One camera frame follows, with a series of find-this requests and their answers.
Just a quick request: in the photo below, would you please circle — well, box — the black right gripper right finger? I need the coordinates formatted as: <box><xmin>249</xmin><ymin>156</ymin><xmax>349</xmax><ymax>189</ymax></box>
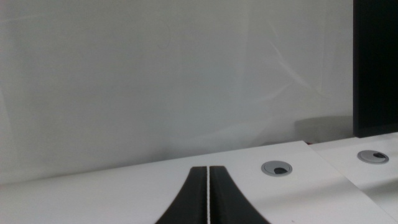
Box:
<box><xmin>209</xmin><ymin>166</ymin><xmax>271</xmax><ymax>224</ymax></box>

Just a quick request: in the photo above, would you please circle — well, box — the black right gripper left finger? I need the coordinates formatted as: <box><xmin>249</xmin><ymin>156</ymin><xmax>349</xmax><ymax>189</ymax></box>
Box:
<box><xmin>154</xmin><ymin>166</ymin><xmax>208</xmax><ymax>224</ymax></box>

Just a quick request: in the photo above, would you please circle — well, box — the white fabric backdrop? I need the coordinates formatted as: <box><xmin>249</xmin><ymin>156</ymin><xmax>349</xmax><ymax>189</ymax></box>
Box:
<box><xmin>0</xmin><ymin>0</ymin><xmax>354</xmax><ymax>185</ymax></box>

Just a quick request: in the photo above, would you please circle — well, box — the black upright panel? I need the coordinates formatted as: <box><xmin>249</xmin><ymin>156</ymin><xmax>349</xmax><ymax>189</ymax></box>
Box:
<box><xmin>353</xmin><ymin>0</ymin><xmax>398</xmax><ymax>139</ymax></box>

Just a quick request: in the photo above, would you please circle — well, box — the grey round cable grommet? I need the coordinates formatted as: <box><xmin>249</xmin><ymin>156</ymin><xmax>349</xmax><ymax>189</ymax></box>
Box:
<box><xmin>261</xmin><ymin>160</ymin><xmax>293</xmax><ymax>177</ymax></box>
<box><xmin>356</xmin><ymin>149</ymin><xmax>390</xmax><ymax>165</ymax></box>

